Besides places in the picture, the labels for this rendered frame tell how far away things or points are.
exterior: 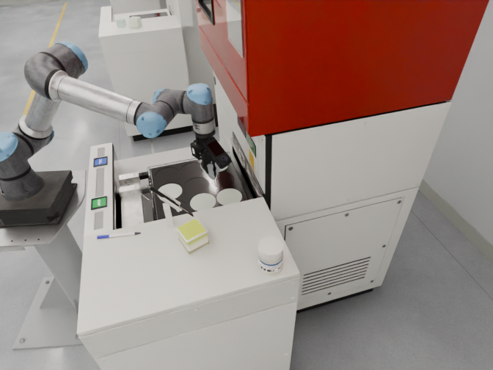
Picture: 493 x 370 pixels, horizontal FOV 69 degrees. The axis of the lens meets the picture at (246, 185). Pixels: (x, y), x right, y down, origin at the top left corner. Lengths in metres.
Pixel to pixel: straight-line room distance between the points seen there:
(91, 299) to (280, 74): 0.82
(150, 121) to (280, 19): 0.45
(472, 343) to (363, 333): 0.54
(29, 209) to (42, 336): 0.94
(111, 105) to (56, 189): 0.60
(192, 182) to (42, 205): 0.57
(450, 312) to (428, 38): 1.55
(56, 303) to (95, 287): 1.23
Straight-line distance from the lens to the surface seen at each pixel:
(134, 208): 1.45
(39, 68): 1.26
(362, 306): 2.20
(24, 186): 1.63
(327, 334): 2.08
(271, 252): 0.99
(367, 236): 1.75
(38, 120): 1.55
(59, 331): 2.31
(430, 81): 1.36
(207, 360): 1.36
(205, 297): 1.04
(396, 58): 1.23
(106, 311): 1.09
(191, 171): 1.53
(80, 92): 1.19
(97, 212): 1.37
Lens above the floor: 1.84
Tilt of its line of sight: 41 degrees down
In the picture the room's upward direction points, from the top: 2 degrees counter-clockwise
